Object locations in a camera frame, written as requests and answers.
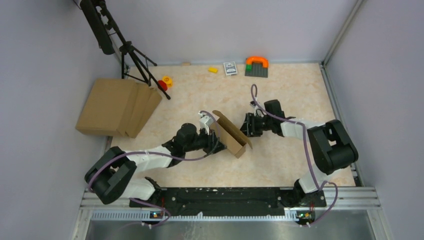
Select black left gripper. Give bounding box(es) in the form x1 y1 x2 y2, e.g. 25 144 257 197
184 126 227 155

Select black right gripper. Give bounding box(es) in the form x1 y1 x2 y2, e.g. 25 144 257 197
236 112 273 138

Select brown cardboard box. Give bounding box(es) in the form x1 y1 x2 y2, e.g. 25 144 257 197
211 110 253 159

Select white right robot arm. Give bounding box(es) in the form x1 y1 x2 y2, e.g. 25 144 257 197
240 99 359 206

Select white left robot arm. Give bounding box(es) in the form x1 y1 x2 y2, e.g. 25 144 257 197
84 123 226 207

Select grey building baseplate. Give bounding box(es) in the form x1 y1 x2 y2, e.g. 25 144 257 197
244 63 269 78

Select blue playing card deck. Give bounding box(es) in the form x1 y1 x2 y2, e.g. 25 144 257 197
223 61 238 76

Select orange arch toy piece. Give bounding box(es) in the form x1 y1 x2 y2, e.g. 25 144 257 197
245 56 269 68

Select yellow toy block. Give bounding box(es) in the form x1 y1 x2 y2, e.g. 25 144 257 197
208 67 218 74

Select red round toy disc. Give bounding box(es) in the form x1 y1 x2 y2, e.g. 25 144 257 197
158 80 168 91

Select yellow round toy disc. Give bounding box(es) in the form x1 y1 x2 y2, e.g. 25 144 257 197
162 75 173 88

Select stack of folded cardboard boxes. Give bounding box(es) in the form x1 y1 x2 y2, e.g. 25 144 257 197
75 78 162 138

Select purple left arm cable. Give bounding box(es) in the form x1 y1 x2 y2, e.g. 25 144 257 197
86 110 222 229

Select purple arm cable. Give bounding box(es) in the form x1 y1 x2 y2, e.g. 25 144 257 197
86 110 222 229
250 83 339 227

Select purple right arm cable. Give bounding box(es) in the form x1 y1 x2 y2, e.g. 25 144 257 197
250 83 339 227

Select aluminium frame rail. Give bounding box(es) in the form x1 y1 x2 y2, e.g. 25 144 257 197
71 135 388 240

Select black camera tripod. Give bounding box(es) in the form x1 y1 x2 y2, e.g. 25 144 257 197
74 0 171 100

